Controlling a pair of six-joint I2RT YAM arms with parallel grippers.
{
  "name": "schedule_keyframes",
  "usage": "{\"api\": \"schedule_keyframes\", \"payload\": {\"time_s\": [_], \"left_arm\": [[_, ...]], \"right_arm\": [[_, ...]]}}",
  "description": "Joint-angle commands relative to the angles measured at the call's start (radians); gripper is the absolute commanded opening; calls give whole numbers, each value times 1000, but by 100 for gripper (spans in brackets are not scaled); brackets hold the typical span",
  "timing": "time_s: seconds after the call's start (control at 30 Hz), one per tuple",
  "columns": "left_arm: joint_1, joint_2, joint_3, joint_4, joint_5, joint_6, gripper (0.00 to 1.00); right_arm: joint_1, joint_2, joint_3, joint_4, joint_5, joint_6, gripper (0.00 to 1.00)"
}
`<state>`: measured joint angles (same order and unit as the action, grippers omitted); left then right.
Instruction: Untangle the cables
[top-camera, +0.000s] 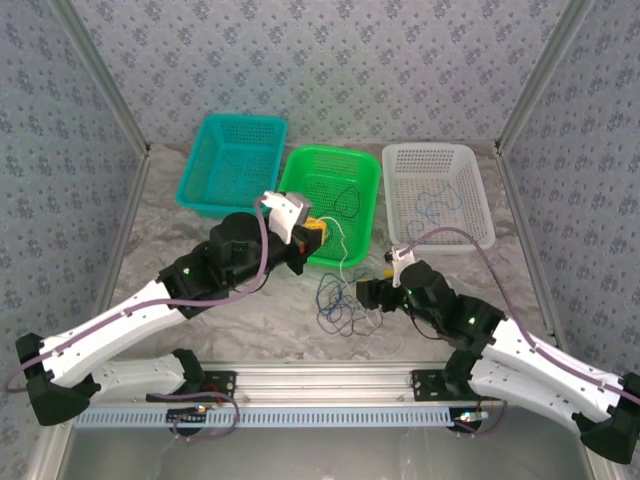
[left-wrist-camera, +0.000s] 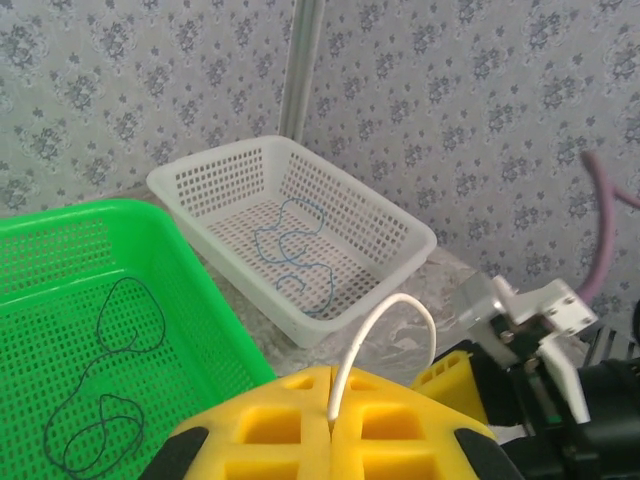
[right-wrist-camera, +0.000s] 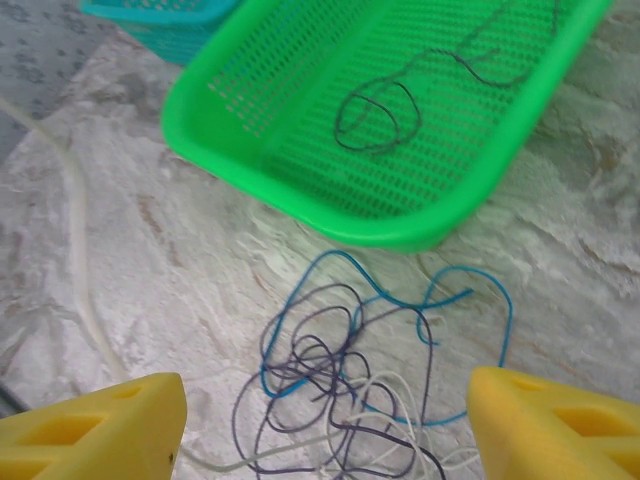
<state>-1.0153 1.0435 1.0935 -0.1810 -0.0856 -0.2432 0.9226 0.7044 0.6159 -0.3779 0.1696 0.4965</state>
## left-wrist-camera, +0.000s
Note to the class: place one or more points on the white plastic basket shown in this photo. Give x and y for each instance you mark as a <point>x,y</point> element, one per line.
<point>215,156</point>

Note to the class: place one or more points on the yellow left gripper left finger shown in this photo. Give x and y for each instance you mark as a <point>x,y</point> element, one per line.
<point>270,415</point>

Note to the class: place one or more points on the green plastic basket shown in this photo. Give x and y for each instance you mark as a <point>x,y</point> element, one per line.
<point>75,212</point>

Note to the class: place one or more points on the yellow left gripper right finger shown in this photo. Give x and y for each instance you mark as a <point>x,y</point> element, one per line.
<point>400,450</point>

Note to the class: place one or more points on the aluminium frame post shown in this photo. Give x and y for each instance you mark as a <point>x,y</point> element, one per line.
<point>302,65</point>

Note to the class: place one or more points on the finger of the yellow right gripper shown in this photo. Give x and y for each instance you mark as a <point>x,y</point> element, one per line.
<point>450,380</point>

